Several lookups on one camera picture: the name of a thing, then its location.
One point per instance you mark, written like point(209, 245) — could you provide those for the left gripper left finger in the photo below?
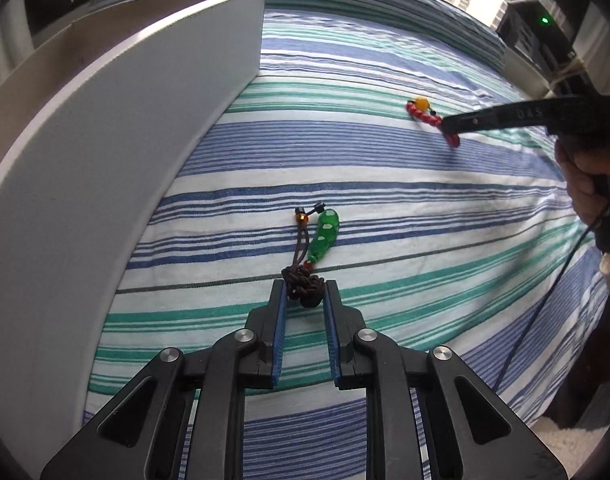
point(182, 415)

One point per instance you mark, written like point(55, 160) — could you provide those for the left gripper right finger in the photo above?
point(428, 412)

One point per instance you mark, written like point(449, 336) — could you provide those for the green jade pendant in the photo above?
point(317, 232)

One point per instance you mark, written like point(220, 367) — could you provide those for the right hand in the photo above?
point(585, 163)

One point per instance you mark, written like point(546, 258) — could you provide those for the striped blue green bedsheet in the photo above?
point(475, 247)

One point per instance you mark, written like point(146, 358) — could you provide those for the white cardboard box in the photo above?
point(94, 127)

